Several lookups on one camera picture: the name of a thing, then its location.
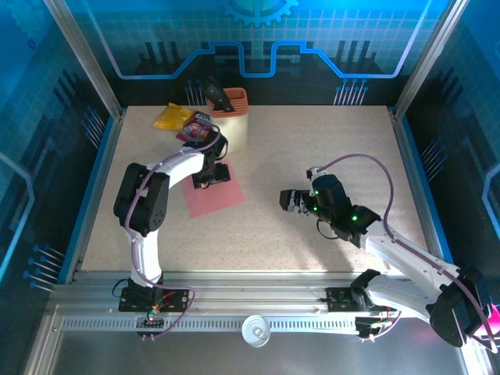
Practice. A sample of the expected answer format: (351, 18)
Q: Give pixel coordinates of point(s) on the cream knife block orange top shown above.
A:
(234, 129)

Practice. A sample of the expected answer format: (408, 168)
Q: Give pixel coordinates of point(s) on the white round lid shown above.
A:
(256, 331)

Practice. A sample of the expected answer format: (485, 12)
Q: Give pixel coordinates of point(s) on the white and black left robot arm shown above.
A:
(146, 258)

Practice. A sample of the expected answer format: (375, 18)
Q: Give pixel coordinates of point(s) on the magenta plastic stand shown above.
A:
(495, 320)

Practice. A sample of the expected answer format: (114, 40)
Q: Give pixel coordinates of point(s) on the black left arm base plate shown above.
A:
(179, 298)

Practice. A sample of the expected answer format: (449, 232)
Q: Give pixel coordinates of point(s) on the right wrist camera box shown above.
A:
(312, 172)

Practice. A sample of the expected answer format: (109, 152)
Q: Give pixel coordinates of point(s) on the purple snack bag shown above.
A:
(193, 129)

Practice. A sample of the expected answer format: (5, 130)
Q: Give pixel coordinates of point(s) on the small black controller board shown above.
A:
(156, 322)
(365, 325)

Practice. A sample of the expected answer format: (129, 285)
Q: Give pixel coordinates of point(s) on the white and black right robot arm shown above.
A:
(410, 254)

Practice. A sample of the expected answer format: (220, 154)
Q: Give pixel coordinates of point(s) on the aluminium frame post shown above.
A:
(431, 54)
(84, 58)

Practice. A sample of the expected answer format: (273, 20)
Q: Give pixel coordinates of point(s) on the aluminium front frame rail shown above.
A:
(254, 297)

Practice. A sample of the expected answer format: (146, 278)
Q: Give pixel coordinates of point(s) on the aluminium side rail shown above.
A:
(408, 156)
(95, 195)

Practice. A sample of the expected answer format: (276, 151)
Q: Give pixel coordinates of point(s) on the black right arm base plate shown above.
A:
(336, 298)

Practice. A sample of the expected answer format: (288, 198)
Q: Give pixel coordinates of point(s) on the yellow snack bag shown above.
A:
(172, 117)

